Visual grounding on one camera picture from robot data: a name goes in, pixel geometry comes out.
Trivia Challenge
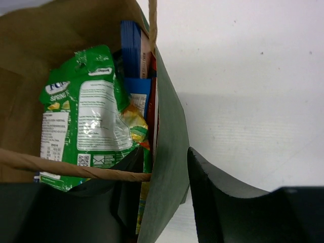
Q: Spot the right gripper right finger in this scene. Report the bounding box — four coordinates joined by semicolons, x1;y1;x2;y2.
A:
187;148;323;242

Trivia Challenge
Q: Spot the red snack packet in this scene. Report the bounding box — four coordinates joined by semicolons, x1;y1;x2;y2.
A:
140;31;160;157

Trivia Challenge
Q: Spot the green yellow candy packet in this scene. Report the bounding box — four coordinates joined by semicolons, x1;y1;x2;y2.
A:
121;104;152;235

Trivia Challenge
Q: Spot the green paper bag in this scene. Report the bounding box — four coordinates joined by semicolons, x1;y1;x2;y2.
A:
1;1;189;242

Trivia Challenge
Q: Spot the blue M&M's packet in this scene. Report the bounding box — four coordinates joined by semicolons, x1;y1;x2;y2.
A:
124;77;151;118

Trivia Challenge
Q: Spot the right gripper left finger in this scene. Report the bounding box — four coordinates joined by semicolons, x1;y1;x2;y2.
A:
1;148;150;242

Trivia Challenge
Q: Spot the green snack packet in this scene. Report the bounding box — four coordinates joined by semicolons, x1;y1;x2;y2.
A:
34;44;135;192

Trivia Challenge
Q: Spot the blue snack packet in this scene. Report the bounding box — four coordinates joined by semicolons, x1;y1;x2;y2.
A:
120;20;141;78

